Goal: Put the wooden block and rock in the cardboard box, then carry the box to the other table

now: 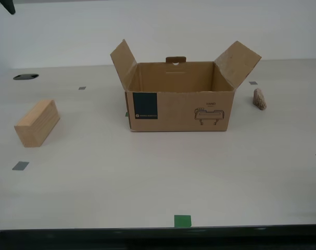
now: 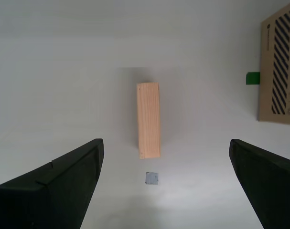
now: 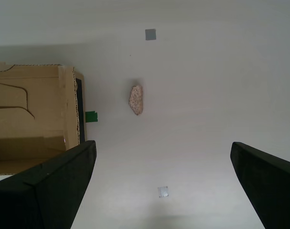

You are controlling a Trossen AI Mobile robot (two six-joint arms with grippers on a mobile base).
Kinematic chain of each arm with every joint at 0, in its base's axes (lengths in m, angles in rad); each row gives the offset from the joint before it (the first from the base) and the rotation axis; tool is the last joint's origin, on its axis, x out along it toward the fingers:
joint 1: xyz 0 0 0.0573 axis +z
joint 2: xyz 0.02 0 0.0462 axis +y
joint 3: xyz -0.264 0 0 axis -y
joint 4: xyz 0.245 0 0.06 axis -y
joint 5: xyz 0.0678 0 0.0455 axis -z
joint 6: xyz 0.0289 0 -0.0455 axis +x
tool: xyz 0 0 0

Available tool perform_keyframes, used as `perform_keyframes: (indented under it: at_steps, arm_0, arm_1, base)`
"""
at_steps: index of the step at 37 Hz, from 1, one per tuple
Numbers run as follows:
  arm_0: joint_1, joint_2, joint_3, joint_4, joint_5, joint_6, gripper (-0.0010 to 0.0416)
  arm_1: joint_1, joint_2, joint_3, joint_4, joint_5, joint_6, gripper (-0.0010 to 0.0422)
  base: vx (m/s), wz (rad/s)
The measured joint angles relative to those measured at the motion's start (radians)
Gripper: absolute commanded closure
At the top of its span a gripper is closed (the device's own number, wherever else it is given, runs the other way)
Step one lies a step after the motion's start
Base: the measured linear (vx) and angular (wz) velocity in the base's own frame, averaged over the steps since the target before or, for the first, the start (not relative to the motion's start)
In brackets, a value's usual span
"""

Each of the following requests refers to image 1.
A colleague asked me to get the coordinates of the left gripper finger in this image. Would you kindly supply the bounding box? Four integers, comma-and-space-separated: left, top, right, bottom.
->
0, 0, 16, 15

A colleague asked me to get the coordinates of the brown cardboard box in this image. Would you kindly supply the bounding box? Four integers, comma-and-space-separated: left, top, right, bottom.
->
110, 39, 262, 133

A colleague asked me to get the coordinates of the green tape square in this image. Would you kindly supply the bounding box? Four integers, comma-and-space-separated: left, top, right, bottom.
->
173, 214, 192, 228

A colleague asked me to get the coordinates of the black round cable grommet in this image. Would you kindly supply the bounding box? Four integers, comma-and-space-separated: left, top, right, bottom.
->
12, 73, 40, 81

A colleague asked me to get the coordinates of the pinkish speckled granite rock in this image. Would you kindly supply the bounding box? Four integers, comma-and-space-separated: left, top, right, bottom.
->
252, 87, 267, 111

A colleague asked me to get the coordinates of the light wooden block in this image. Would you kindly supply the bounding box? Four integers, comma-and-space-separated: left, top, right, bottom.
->
14, 98, 61, 148

